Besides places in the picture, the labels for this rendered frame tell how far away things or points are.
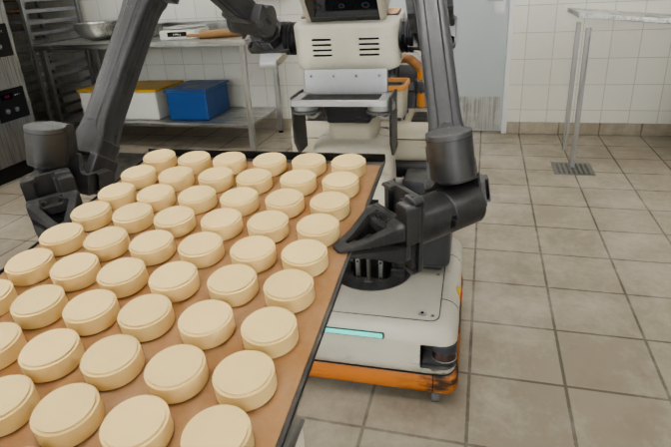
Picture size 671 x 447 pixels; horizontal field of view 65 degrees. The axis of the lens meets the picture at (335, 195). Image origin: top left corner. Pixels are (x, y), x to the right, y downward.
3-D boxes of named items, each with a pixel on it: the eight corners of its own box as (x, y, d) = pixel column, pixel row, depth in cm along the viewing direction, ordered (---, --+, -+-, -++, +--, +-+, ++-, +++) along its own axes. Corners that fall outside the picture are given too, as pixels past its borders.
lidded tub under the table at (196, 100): (168, 121, 443) (163, 90, 433) (194, 108, 484) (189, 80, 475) (210, 121, 434) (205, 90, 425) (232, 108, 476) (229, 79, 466)
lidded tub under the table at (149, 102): (121, 120, 456) (115, 90, 446) (152, 108, 496) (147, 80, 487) (160, 121, 446) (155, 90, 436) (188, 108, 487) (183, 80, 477)
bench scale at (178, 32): (160, 40, 420) (158, 28, 417) (176, 36, 450) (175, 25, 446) (195, 39, 416) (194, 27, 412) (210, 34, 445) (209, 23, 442)
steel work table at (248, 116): (58, 148, 468) (28, 33, 432) (110, 127, 532) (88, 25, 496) (257, 155, 419) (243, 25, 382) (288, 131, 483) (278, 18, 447)
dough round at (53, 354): (90, 337, 50) (83, 321, 49) (79, 377, 46) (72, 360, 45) (34, 349, 49) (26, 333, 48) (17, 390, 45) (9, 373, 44)
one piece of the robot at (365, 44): (315, 193, 182) (292, 8, 151) (426, 198, 173) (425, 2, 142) (292, 235, 160) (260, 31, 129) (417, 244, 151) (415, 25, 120)
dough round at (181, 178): (201, 178, 80) (198, 166, 79) (186, 194, 75) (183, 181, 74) (171, 177, 81) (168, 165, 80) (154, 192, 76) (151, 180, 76)
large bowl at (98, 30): (65, 43, 443) (61, 25, 438) (96, 38, 477) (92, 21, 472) (105, 42, 433) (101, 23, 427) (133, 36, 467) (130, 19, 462)
